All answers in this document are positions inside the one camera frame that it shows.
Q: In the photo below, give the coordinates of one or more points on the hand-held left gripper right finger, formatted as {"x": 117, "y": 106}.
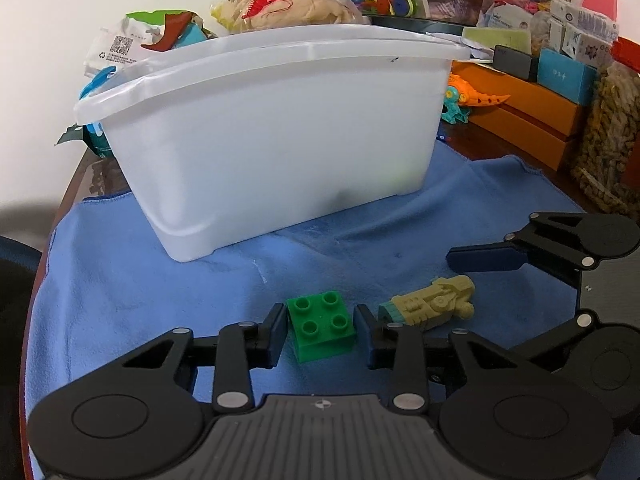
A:
{"x": 362, "y": 332}

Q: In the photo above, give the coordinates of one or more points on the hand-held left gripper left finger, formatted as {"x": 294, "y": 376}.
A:
{"x": 277, "y": 330}

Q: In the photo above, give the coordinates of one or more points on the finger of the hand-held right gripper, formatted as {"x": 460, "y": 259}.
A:
{"x": 485, "y": 257}
{"x": 560, "y": 342}

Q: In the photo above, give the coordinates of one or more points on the green building block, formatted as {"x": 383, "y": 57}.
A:
{"x": 320, "y": 327}

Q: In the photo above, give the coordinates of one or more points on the tan robot toy figure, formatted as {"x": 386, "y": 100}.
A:
{"x": 430, "y": 302}

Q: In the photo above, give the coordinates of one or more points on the white plastic container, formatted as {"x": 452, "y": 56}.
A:
{"x": 275, "y": 135}

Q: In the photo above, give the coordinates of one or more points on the flat orange box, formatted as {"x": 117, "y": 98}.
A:
{"x": 520, "y": 135}
{"x": 530, "y": 92}

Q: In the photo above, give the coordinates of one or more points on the orange teal dinosaur toy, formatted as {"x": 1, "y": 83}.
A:
{"x": 470, "y": 95}

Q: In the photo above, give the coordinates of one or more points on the blue cloth mat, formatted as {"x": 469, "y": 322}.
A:
{"x": 125, "y": 270}

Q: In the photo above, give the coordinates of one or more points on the bag of dried pasta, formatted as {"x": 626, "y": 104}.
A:
{"x": 610, "y": 140}

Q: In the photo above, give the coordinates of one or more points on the black box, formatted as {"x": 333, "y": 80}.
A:
{"x": 515, "y": 62}

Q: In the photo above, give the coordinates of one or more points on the blue box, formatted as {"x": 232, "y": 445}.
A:
{"x": 567, "y": 77}

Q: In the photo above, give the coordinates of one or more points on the light green card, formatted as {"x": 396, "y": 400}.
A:
{"x": 495, "y": 39}

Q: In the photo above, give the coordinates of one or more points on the white tissue packet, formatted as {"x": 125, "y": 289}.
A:
{"x": 505, "y": 15}

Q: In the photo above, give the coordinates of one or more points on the purple printed packet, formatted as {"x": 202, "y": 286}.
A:
{"x": 460, "y": 7}

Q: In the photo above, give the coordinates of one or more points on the stack of white small boxes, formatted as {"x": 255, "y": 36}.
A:
{"x": 585, "y": 25}

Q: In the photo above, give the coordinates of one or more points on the green wet wipes pack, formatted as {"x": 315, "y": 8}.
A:
{"x": 100, "y": 142}

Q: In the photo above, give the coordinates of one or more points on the black office chair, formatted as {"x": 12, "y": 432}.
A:
{"x": 15, "y": 310}

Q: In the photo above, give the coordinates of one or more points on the teal brown printed packet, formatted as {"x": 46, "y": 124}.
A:
{"x": 187, "y": 37}

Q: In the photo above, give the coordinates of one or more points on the light blue plastic piece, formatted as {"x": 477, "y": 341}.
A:
{"x": 97, "y": 82}

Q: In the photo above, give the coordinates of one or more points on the shrimp chips bag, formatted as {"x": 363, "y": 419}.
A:
{"x": 285, "y": 7}

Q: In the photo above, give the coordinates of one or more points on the white packet with code label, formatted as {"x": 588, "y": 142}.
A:
{"x": 117, "y": 47}

